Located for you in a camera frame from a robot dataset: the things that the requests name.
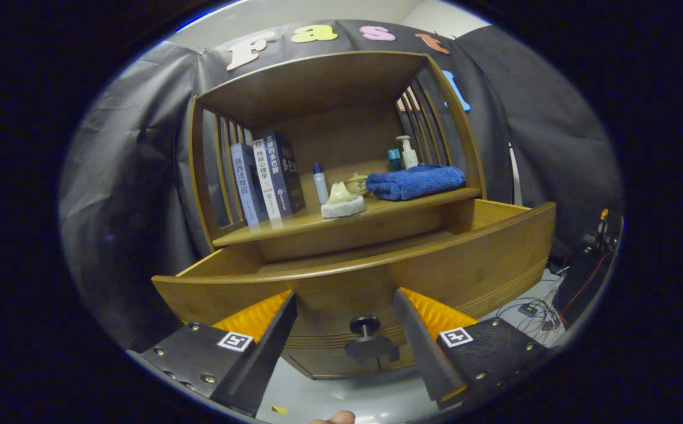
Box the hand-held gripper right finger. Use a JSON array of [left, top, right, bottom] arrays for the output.
[[393, 287, 549, 410]]

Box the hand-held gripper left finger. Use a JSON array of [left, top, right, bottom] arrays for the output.
[[140, 290, 299, 418]]

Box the wooden drawer with black knob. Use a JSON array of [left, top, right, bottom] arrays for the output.
[[152, 199, 557, 366]]

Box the pale green ornament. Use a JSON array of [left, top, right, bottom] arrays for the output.
[[320, 182, 367, 219]]

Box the wooden countertop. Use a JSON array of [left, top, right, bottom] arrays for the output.
[[212, 177, 482, 248]]

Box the wooden cabinet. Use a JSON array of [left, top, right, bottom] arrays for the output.
[[187, 51, 488, 379]]

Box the pale grey book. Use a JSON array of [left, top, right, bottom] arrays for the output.
[[230, 143, 268, 226]]

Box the white book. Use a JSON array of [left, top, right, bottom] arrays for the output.
[[253, 138, 277, 220]]

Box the folded blue towel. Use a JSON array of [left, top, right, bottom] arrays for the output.
[[366, 164, 466, 202]]

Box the white bottle with blue cap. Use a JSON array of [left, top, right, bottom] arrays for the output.
[[312, 163, 330, 205]]

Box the cream lidded tea cup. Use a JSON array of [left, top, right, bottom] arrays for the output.
[[344, 172, 372, 198]]

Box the dark blue book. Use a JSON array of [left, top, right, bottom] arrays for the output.
[[263, 130, 307, 217]]

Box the white pump bottle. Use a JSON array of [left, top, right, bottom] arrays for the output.
[[396, 135, 419, 170]]

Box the black device with orange tip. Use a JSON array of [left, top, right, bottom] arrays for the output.
[[580, 208, 616, 254]]

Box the black cable bundle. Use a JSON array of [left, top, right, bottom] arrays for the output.
[[498, 294, 560, 333]]

